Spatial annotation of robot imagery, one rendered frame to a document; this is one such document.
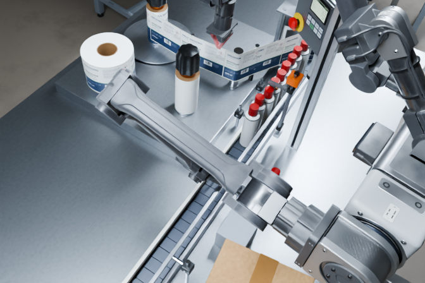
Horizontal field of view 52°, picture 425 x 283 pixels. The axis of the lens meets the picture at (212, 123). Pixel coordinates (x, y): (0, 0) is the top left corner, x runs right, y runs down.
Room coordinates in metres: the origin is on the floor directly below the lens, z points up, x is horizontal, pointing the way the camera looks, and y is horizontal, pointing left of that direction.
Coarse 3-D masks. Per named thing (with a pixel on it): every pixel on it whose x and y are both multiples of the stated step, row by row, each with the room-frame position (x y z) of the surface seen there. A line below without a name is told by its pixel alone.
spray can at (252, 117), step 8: (256, 104) 0.99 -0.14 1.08; (248, 112) 0.97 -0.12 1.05; (256, 112) 0.96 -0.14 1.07; (248, 120) 0.95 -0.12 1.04; (256, 120) 0.95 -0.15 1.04; (248, 128) 0.95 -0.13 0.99; (256, 128) 0.96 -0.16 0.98; (240, 136) 0.97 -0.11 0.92; (248, 136) 0.95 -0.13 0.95; (240, 144) 0.96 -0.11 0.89; (248, 144) 0.95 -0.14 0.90
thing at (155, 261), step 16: (256, 144) 0.97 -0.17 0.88; (208, 192) 0.75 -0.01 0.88; (224, 192) 0.75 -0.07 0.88; (192, 208) 0.68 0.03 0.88; (208, 208) 0.69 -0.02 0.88; (176, 224) 0.62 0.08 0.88; (176, 240) 0.56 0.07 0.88; (160, 256) 0.51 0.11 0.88; (176, 256) 0.51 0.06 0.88; (144, 272) 0.45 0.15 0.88
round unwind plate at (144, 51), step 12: (132, 24) 1.56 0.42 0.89; (144, 24) 1.57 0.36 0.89; (180, 24) 1.60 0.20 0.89; (132, 36) 1.48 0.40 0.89; (144, 36) 1.49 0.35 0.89; (144, 48) 1.41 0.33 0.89; (156, 48) 1.42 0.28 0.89; (144, 60) 1.34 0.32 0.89; (156, 60) 1.35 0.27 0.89; (168, 60) 1.35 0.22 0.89
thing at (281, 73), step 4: (280, 72) 1.16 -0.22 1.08; (284, 72) 1.16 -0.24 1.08; (276, 76) 1.15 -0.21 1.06; (280, 76) 1.14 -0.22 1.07; (284, 76) 1.15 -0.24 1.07; (280, 80) 1.14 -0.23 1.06; (284, 80) 1.15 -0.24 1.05; (280, 84) 1.14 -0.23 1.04; (284, 84) 1.14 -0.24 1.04; (280, 92) 1.14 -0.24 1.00; (280, 96) 1.14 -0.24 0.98; (276, 104) 1.14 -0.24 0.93
